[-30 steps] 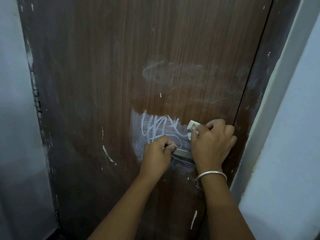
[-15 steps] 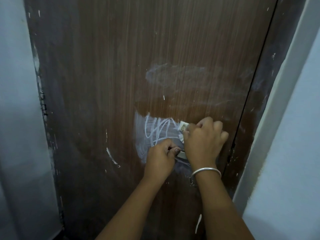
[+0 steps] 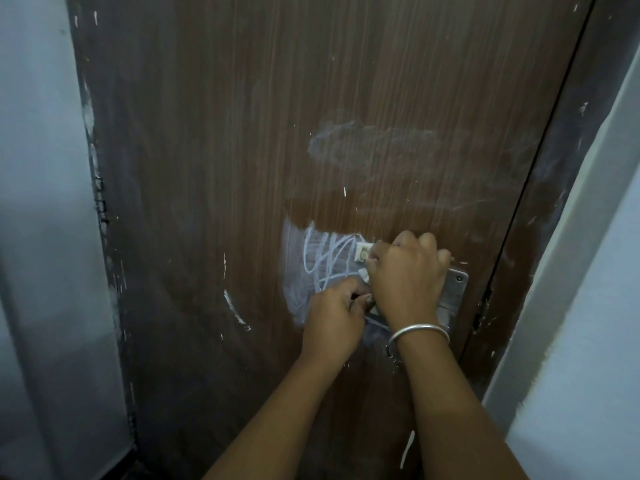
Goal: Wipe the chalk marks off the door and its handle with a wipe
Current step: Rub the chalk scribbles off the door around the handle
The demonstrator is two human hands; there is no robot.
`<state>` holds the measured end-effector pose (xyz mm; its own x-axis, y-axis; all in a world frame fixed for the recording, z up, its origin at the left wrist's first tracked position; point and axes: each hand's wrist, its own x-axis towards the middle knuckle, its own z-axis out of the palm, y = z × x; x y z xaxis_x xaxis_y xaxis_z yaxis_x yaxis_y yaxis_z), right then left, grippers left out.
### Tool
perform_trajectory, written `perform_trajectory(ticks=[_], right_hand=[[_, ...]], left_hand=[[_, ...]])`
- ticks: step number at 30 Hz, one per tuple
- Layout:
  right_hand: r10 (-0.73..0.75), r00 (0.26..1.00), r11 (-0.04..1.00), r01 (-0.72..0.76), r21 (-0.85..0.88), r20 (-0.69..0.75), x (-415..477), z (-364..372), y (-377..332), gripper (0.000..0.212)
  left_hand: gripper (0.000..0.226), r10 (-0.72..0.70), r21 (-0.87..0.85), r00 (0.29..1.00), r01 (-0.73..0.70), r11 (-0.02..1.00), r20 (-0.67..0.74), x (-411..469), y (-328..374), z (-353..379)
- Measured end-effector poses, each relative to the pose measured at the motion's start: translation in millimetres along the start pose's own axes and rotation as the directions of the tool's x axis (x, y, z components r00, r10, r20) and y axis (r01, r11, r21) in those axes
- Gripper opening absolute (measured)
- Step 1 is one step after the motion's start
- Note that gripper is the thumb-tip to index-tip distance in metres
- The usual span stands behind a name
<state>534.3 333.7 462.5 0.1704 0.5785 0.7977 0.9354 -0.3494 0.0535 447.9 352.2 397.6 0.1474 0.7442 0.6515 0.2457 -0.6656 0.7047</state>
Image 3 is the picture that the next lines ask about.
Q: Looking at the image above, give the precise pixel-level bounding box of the person's right forearm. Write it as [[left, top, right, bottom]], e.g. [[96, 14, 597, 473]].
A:
[[395, 329, 531, 480]]

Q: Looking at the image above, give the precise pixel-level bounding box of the person's left forearm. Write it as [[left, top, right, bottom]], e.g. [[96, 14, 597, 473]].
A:
[[202, 352, 346, 480]]

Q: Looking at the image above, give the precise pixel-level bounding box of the person's left hand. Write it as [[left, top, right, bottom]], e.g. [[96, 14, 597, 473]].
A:
[[299, 279, 376, 363]]

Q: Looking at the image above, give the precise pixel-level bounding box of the person's right hand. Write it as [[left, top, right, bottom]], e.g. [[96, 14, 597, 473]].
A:
[[362, 230, 453, 333]]

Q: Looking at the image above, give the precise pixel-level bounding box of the silver bangle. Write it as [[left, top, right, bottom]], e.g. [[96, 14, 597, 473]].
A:
[[385, 323, 451, 361]]

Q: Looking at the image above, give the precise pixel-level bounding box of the brown wooden door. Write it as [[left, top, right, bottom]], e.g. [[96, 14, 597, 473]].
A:
[[65, 0, 596, 480]]

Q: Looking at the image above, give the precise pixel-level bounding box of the silver metal door handle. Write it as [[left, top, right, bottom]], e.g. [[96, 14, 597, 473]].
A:
[[365, 267, 470, 331]]

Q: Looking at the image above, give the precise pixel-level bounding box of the small white cloth wad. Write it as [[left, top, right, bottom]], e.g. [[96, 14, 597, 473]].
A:
[[353, 240, 375, 283]]

